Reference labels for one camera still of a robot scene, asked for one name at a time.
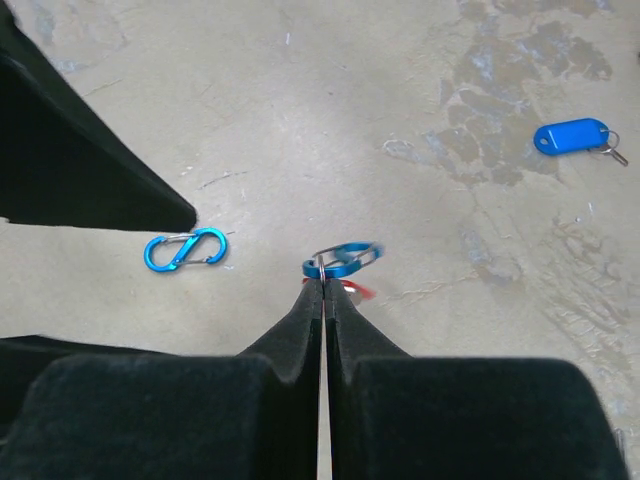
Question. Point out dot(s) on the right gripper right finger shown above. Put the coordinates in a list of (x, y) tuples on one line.
[(396, 416)]

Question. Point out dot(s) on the red key tag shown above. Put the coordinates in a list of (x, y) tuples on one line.
[(356, 292)]

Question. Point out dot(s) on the blue key tag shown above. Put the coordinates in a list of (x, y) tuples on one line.
[(586, 134)]

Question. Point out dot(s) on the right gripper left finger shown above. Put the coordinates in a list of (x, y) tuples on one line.
[(81, 411)]

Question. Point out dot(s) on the light blue S carabiner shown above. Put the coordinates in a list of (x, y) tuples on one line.
[(190, 241)]

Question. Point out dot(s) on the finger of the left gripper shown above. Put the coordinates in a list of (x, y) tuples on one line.
[(60, 163)]

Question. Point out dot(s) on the dark blue S carabiner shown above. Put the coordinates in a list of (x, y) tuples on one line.
[(342, 260)]

